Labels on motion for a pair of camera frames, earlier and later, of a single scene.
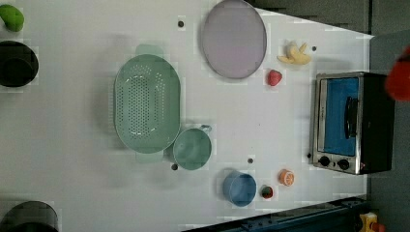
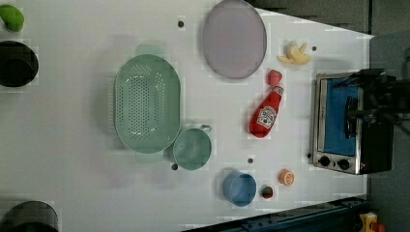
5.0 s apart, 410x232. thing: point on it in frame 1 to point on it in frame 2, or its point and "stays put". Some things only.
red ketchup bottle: [397, 80] to [265, 115]
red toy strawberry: [274, 77] stays put
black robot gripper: [404, 57] to [387, 98]
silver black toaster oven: [353, 123] stays put
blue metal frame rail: [336, 217] stays put
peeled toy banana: [295, 55] stays put
